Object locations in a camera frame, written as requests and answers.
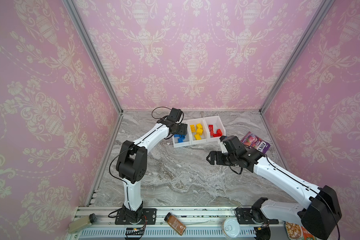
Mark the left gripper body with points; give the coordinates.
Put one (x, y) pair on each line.
(180, 129)

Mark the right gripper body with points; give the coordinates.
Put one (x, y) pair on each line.
(220, 157)

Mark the blue square lego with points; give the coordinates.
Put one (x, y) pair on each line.
(179, 138)

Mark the yellow long lego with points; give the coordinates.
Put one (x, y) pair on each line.
(197, 136)

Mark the red long lego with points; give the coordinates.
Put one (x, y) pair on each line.
(211, 129)

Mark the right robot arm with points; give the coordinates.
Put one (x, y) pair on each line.
(316, 209)

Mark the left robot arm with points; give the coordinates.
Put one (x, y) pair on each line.
(132, 165)

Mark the white left bin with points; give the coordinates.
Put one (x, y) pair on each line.
(186, 142)

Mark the white bin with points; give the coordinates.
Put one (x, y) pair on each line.
(186, 142)
(217, 123)
(192, 135)

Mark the white middle bin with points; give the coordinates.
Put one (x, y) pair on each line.
(192, 135)

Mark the purple candy bag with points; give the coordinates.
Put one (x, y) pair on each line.
(254, 141)

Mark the white right bin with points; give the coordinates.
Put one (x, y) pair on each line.
(217, 123)

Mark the white round lid can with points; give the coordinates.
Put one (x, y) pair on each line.
(231, 228)

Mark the brown spice jar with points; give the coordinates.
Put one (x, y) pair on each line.
(175, 223)

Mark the food packet bag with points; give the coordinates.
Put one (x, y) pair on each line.
(297, 232)

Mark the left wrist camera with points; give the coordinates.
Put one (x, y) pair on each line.
(176, 115)

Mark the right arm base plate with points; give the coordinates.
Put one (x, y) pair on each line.
(249, 216)

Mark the aluminium front rail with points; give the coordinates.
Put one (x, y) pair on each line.
(201, 223)

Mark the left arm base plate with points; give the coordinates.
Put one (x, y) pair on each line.
(148, 216)

